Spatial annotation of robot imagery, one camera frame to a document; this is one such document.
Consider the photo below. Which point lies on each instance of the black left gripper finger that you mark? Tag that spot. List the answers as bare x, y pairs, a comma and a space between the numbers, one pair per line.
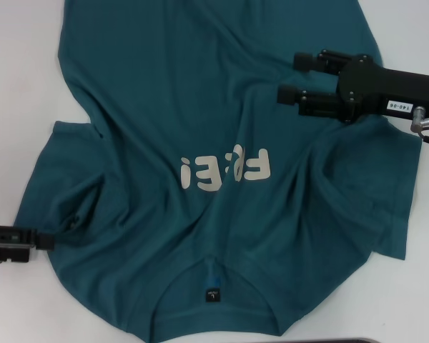
10, 254
21, 238

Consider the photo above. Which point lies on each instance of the teal blue t-shirt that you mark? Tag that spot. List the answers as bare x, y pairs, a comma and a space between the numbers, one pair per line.
200, 107

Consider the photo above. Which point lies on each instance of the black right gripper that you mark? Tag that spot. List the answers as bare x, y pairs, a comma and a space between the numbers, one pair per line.
368, 85

